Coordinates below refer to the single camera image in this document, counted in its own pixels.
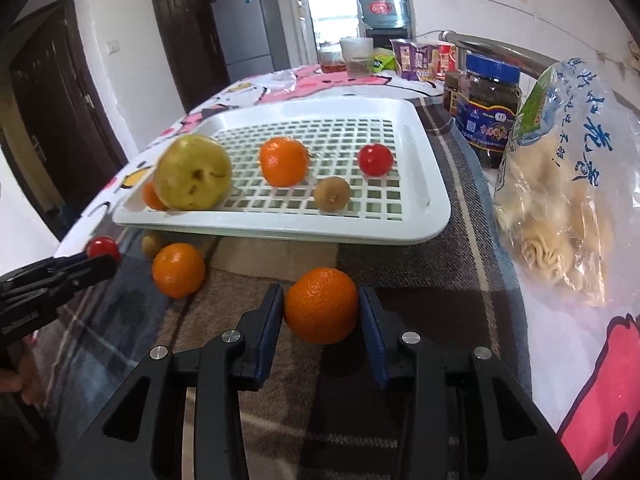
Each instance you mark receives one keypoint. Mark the purple snack pack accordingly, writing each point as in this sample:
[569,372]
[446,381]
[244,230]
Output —
[415,60]

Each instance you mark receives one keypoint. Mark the brown sauce jar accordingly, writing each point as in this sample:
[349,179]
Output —
[450,92]

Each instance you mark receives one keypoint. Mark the green snack packet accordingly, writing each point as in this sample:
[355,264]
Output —
[382,60]

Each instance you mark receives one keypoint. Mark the cartoon printed blanket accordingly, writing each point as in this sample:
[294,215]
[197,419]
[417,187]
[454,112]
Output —
[600,370]

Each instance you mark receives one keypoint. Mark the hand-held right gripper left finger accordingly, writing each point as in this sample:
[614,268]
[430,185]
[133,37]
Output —
[267,330]

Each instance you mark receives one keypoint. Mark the small brown kiwi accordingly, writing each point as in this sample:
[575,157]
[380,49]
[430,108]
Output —
[150,245]
[331,193]

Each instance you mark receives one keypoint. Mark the red cherry tomato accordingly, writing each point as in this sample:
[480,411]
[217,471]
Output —
[102,246]
[375,159]

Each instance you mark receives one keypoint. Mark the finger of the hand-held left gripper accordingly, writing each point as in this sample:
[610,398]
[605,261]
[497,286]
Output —
[85,272]
[45,267]

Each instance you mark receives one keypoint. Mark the glass door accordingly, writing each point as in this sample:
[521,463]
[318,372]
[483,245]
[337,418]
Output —
[325,10]

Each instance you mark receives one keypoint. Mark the plaid woven cloth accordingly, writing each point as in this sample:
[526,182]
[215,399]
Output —
[425,280]

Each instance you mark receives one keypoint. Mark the plastic bag of noodles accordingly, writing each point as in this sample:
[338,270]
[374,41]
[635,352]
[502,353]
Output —
[550,220]

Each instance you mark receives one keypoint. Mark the metal bed rail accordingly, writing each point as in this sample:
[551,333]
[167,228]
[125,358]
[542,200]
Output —
[500,52]

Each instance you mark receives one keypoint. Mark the orange tangerine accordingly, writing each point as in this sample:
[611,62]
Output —
[322,305]
[151,197]
[178,270]
[283,161]

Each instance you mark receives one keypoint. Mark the large yellow-green pear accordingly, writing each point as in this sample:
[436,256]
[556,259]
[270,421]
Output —
[192,170]

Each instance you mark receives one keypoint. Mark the blue-lidded pickle jar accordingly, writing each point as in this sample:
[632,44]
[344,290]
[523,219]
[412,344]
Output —
[487,110]

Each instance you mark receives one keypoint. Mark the dark wooden door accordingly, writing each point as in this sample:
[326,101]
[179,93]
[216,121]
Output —
[60,110]
[185,35]

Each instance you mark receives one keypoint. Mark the grey refrigerator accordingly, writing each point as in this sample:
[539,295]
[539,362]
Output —
[250,35]

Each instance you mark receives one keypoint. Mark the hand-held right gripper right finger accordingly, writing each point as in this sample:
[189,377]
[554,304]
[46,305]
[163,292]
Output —
[375,330]

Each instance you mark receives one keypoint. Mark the person's left hand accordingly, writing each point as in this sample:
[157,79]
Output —
[10,381]

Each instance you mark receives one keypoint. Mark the glass jar with red liquid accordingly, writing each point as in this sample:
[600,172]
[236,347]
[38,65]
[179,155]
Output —
[331,60]

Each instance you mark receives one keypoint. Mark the white slotted plastic tray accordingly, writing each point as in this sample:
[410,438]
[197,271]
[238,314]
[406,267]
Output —
[420,150]

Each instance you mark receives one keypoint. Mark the clear plastic container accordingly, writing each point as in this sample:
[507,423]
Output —
[356,57]

